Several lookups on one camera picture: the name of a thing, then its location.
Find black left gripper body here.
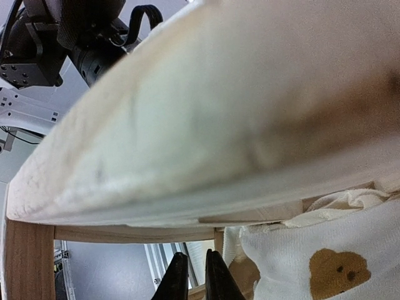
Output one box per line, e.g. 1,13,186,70
1,0,163,89

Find wooden pet bed frame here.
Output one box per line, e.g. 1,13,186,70
1,1,399,299

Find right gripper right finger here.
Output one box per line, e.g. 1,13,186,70
205,249,246,300

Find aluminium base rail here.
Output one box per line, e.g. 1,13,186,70
54,240,214,299

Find bear print cream cushion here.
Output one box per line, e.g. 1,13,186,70
222,189,399,299

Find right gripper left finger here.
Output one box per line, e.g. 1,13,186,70
151,252,189,300

